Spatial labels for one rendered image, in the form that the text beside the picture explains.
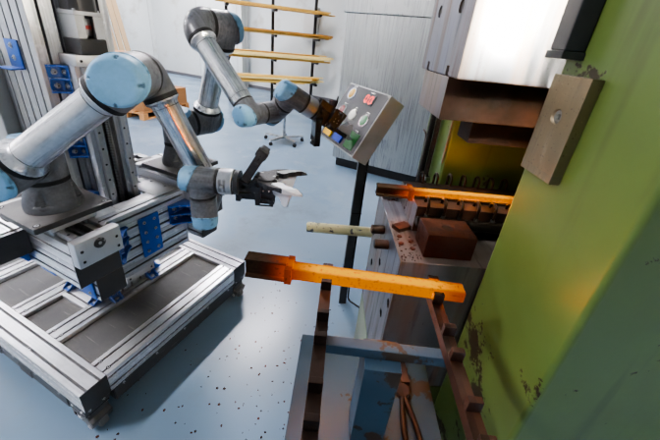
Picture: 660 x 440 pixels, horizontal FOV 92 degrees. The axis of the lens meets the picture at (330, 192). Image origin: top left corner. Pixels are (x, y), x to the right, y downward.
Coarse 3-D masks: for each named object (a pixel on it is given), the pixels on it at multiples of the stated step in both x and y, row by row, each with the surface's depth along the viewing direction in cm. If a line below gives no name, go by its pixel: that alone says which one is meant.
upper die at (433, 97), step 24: (432, 72) 83; (432, 96) 81; (456, 96) 73; (480, 96) 73; (504, 96) 73; (528, 96) 73; (456, 120) 75; (480, 120) 75; (504, 120) 75; (528, 120) 75
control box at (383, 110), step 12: (348, 96) 145; (360, 96) 137; (384, 96) 125; (348, 108) 142; (360, 108) 134; (372, 108) 128; (384, 108) 123; (396, 108) 125; (348, 120) 138; (372, 120) 125; (384, 120) 125; (360, 132) 128; (372, 132) 125; (384, 132) 127; (336, 144) 138; (360, 144) 125; (372, 144) 128; (360, 156) 128
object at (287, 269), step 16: (256, 256) 62; (272, 256) 62; (288, 256) 63; (256, 272) 63; (272, 272) 62; (288, 272) 60; (304, 272) 61; (320, 272) 61; (336, 272) 61; (352, 272) 62; (368, 272) 62; (368, 288) 61; (384, 288) 60; (400, 288) 60; (416, 288) 60; (432, 288) 60; (448, 288) 60
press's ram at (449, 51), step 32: (448, 0) 76; (480, 0) 61; (512, 0) 60; (544, 0) 60; (448, 32) 74; (480, 32) 63; (512, 32) 63; (544, 32) 63; (448, 64) 72; (480, 64) 65; (512, 64) 65; (544, 64) 65
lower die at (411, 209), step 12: (480, 192) 98; (492, 192) 99; (504, 192) 100; (408, 204) 95; (420, 204) 86; (432, 204) 87; (444, 204) 88; (456, 204) 88; (468, 204) 89; (504, 204) 90; (408, 216) 94; (432, 216) 87; (456, 216) 87; (468, 216) 87; (480, 216) 87; (504, 216) 86
